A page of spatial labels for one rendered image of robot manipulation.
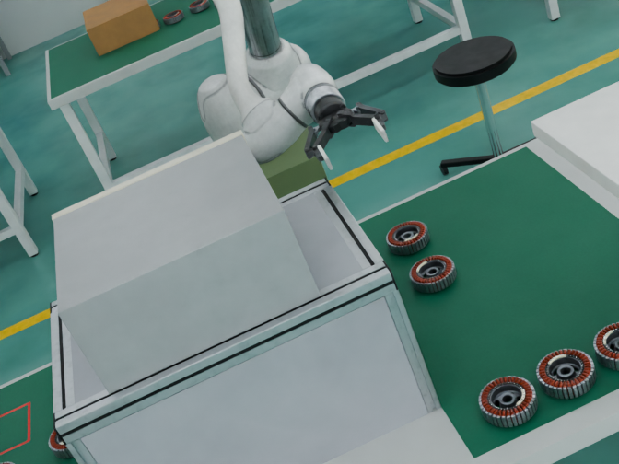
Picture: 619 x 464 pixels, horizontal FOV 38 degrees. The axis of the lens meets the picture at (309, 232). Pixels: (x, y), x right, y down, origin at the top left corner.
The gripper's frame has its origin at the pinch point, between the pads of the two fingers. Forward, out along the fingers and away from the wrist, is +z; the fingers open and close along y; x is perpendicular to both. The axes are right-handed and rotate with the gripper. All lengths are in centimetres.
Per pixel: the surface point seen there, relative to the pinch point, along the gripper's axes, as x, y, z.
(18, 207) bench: -114, 149, -275
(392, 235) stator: -41.7, -2.4, -19.0
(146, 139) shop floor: -143, 78, -339
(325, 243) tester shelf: -4.2, 15.6, 20.4
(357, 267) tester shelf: -3.3, 12.3, 32.8
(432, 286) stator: -41.1, -3.4, 6.2
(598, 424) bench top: -40, -15, 62
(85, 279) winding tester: 19, 57, 29
